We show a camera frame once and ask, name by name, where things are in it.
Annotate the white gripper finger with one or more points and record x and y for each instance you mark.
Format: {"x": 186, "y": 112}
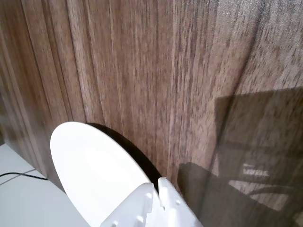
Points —
{"x": 175, "y": 212}
{"x": 132, "y": 208}

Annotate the white round plate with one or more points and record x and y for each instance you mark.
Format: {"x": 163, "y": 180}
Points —
{"x": 94, "y": 165}

